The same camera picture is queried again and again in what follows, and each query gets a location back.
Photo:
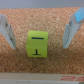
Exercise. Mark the yellow block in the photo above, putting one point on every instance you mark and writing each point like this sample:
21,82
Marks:
37,44

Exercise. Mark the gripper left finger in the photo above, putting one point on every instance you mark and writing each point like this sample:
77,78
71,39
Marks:
8,30

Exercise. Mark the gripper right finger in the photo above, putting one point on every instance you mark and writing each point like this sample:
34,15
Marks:
71,29

